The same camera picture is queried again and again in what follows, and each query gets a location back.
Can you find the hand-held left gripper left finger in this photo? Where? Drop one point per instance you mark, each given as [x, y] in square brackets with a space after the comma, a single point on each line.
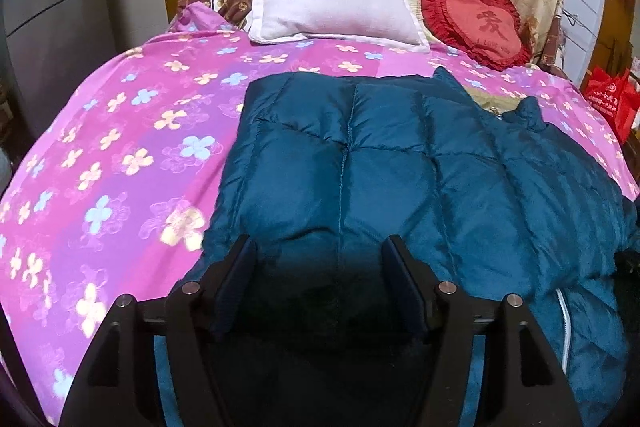
[234, 287]

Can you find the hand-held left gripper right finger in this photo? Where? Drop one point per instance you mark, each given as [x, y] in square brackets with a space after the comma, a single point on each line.
[406, 288]

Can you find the teal quilted down jacket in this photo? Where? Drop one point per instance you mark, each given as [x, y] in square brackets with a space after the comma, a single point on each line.
[400, 157]

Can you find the pink floral bedsheet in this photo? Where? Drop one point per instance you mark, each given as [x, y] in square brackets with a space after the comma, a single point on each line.
[125, 132]

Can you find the red heart-shaped cushion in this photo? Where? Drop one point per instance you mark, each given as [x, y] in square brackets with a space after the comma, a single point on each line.
[480, 24]

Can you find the red shopping bag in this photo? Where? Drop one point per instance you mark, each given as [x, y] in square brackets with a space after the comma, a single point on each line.
[612, 99]

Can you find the grey refrigerator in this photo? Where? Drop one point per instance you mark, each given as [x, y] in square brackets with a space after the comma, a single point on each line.
[60, 22]

